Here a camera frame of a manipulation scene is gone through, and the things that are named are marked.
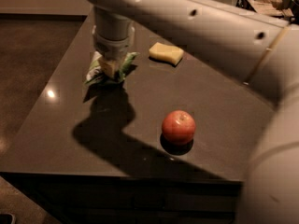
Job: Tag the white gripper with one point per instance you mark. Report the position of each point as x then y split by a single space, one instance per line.
112 47

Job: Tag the green jalapeno chip bag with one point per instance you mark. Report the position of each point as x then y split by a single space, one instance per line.
95 74

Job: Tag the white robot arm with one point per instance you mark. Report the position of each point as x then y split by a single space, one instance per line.
255 49

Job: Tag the red apple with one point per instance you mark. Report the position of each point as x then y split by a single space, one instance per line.
178 128

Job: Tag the yellow sponge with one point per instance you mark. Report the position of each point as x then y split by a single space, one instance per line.
166 53

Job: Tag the dark cabinet drawer front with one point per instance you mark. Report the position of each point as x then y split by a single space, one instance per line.
110 200

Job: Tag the dark shoe on floor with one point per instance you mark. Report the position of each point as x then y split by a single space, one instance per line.
7 219

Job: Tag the black wire basket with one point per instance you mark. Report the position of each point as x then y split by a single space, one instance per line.
274 8

